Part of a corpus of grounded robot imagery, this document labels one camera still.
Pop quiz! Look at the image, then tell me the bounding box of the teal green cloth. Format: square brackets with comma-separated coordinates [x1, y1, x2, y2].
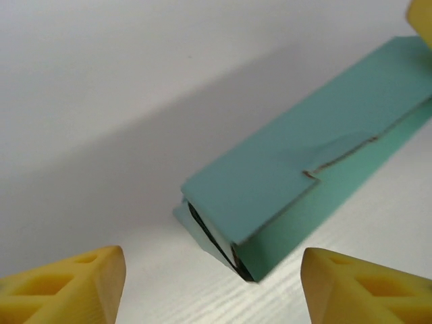
[172, 35, 432, 283]

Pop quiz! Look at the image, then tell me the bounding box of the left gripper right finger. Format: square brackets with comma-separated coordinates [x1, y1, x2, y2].
[300, 247, 432, 324]

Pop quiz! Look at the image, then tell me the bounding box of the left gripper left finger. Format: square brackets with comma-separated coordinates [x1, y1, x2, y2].
[0, 245, 127, 324]

